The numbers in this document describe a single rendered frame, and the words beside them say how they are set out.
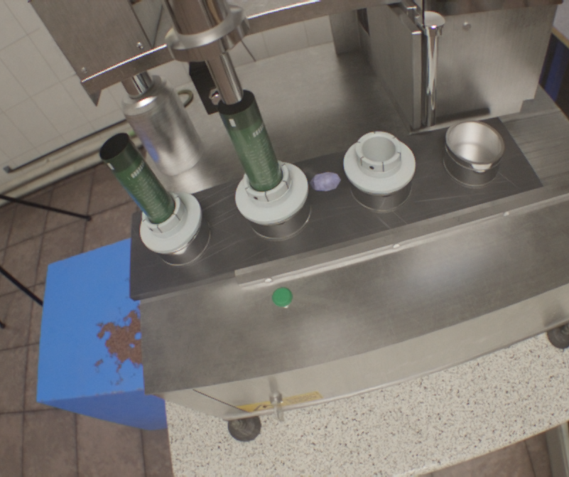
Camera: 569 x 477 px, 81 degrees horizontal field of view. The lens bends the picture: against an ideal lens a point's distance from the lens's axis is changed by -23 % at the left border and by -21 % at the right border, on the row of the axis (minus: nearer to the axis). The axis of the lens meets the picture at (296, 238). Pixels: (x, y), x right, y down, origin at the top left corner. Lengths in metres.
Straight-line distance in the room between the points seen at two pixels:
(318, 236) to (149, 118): 0.23
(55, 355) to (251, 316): 0.80
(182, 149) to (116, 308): 0.61
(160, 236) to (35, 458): 1.67
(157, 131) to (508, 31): 0.41
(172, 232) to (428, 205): 0.26
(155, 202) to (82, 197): 2.02
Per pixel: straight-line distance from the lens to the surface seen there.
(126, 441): 1.68
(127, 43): 0.40
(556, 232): 0.47
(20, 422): 2.09
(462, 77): 0.46
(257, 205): 0.40
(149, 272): 0.47
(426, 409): 0.65
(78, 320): 1.12
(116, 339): 1.02
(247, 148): 0.34
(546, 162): 0.53
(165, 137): 0.50
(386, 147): 0.42
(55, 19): 0.40
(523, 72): 0.50
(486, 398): 0.66
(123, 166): 0.35
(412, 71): 0.41
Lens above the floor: 1.39
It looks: 57 degrees down
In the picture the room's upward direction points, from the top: 21 degrees counter-clockwise
